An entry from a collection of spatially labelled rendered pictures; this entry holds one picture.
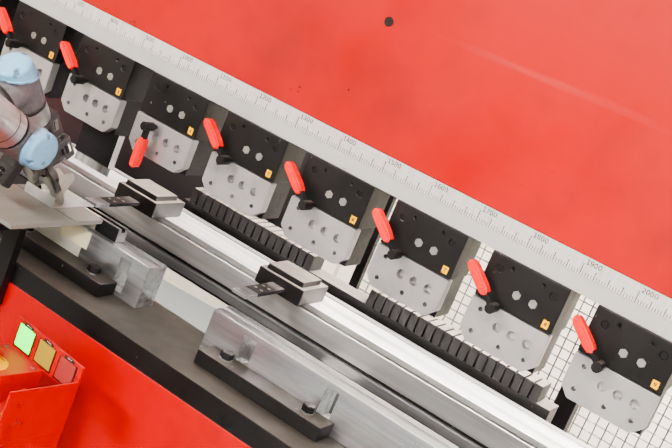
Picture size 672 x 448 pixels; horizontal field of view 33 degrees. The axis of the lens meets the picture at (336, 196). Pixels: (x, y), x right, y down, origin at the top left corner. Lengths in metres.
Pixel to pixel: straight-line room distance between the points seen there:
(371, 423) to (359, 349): 0.31
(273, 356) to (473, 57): 0.69
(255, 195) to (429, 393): 0.54
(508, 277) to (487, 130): 0.25
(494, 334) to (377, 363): 0.46
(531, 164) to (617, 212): 0.16
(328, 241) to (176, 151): 0.39
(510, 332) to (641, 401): 0.25
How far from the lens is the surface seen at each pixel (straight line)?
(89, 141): 2.44
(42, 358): 2.19
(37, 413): 2.11
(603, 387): 1.92
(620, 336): 1.88
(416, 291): 1.99
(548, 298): 1.91
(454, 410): 2.30
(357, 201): 2.04
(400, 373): 2.33
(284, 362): 2.16
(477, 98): 1.95
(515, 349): 1.94
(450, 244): 1.97
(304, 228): 2.09
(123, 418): 2.25
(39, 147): 2.05
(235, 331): 2.21
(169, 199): 2.61
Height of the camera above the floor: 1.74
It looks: 13 degrees down
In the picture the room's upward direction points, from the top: 22 degrees clockwise
